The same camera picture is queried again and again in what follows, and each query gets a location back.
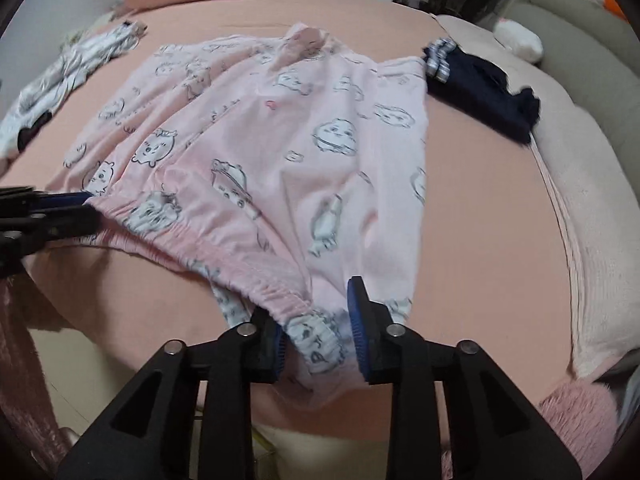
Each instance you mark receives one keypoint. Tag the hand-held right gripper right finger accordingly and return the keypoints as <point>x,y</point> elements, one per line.
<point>357,330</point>

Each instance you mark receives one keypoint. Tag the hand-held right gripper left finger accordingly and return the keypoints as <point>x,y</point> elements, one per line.
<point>277,355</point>

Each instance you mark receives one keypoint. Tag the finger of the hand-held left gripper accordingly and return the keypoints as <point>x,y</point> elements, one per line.
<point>65,225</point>
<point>60,200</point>

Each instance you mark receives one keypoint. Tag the pink cartoon print pants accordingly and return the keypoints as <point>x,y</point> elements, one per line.
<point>300,160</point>

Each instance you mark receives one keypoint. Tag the white printed garment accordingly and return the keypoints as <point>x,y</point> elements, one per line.
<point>75,67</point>

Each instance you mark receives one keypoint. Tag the bed with peach sheet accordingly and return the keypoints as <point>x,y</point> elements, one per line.
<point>475,260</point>

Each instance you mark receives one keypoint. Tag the mauve fuzzy cloth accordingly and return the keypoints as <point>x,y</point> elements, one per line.
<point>25,360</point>

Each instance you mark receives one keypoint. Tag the pink fuzzy cloth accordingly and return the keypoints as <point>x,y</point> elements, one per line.
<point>580,415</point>

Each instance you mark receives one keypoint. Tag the navy garment with striped trim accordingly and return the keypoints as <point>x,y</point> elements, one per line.
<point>485,90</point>

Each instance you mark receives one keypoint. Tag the white plush toy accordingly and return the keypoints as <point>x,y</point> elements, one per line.
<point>520,40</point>

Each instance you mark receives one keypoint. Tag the grey-green padded headboard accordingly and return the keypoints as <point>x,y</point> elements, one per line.
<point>590,55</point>

